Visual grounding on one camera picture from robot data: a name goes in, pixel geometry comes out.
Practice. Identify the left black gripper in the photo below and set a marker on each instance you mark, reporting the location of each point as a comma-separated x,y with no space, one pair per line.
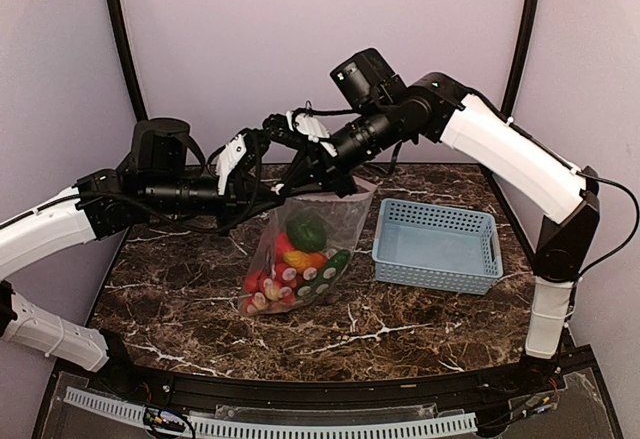
241,198

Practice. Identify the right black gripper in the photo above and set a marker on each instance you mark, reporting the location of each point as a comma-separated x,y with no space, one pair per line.
309,163

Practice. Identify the green toy avocado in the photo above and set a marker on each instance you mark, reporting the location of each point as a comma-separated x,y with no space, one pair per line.
307,233

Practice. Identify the red toy fruit ball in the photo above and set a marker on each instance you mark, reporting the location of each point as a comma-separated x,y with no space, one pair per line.
283,246

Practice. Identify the clear zip top bag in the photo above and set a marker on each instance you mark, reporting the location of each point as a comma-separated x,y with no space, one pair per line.
344,220

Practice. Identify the orange red toy mango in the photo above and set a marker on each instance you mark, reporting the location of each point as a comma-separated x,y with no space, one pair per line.
302,261

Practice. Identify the green toy cucumber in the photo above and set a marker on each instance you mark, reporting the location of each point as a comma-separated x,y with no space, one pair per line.
326,276

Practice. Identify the red lychee bunch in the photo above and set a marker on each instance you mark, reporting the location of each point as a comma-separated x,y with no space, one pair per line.
272,292

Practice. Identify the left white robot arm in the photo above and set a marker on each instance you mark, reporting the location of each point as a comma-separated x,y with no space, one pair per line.
166,177

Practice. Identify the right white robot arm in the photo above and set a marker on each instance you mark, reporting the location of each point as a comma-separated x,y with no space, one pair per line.
445,111

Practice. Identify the light blue plastic basket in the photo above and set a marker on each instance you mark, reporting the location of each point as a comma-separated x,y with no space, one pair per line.
436,247

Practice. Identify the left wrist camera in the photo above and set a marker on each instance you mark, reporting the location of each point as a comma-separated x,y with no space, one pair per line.
244,150

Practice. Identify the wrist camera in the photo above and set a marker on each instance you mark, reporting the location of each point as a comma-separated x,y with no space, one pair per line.
298,129
244,150

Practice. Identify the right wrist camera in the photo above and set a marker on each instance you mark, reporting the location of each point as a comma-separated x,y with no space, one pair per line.
298,129

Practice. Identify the light blue slotted cable duct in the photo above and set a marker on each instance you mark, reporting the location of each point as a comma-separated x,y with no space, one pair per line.
246,422

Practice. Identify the left black frame post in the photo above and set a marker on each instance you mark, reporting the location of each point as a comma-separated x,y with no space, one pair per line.
126,61

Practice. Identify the black frame post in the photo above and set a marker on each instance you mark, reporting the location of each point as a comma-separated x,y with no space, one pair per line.
126,61
519,57

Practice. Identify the black front rail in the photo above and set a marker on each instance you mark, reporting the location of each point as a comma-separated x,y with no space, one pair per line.
573,370

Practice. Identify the right black frame post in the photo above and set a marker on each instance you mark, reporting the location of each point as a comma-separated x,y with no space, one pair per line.
519,57

